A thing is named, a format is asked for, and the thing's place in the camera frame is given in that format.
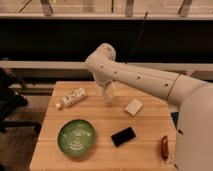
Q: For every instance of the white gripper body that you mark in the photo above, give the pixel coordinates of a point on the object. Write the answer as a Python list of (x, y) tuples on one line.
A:
[(107, 86)]

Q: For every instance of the white plastic bottle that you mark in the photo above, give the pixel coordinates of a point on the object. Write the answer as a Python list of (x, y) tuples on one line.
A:
[(72, 98)]

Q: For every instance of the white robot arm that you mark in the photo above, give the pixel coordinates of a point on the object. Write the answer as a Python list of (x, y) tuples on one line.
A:
[(193, 98)]

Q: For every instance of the green ceramic bowl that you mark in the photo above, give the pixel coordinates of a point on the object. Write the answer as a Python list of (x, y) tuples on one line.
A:
[(76, 138)]

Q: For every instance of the translucent plastic cup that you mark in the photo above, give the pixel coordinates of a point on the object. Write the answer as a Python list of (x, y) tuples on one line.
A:
[(107, 93)]

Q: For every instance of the white rectangular sponge block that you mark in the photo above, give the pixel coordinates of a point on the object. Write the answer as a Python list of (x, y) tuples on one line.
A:
[(133, 107)]

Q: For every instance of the wooden table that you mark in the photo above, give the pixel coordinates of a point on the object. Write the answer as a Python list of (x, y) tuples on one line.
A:
[(142, 153)]

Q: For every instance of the black smartphone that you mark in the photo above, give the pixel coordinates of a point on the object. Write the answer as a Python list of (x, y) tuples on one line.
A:
[(123, 136)]

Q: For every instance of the red pocket knife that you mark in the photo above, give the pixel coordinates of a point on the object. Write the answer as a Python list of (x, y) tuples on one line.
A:
[(164, 148)]

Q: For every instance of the black office chair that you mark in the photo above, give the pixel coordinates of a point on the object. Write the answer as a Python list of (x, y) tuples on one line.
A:
[(9, 101)]

